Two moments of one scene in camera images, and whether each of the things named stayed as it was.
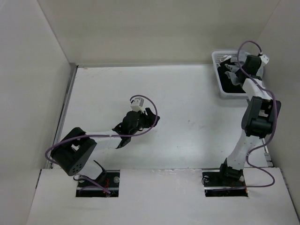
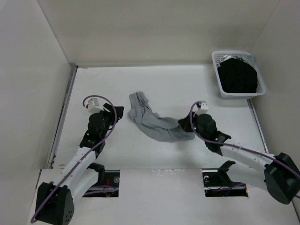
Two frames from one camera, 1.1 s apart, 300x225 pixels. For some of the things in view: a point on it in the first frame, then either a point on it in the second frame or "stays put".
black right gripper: x=238 y=71 → x=185 y=123
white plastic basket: x=217 y=56 stays put
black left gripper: x=153 y=120 → x=119 y=112
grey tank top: x=233 y=78 → x=165 y=129
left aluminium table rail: x=72 y=68 stays put
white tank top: x=225 y=57 stays put
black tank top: x=228 y=85 stays put
